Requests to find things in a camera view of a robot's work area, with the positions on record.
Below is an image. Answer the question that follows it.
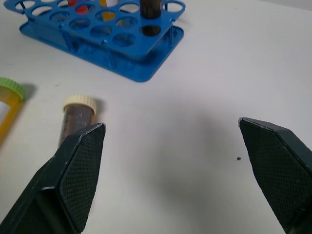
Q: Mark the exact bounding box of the red tube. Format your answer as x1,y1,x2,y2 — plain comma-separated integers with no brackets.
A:
67,0,88,14

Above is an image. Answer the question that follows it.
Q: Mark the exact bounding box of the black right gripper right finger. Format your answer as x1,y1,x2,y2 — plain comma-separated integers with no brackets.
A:
238,117,312,234

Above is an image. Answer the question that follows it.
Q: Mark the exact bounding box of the blue test tube rack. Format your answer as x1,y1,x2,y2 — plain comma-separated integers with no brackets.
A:
19,0,186,82

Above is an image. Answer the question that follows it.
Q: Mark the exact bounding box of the yellow tube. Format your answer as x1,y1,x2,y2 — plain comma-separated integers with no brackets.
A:
0,77,26,147

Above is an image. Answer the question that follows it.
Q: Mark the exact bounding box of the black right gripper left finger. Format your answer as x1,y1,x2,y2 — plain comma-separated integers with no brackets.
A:
0,122,107,234

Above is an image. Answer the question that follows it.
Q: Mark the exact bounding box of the dark tube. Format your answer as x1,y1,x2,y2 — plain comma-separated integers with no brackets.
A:
57,95,98,148
139,0,162,37

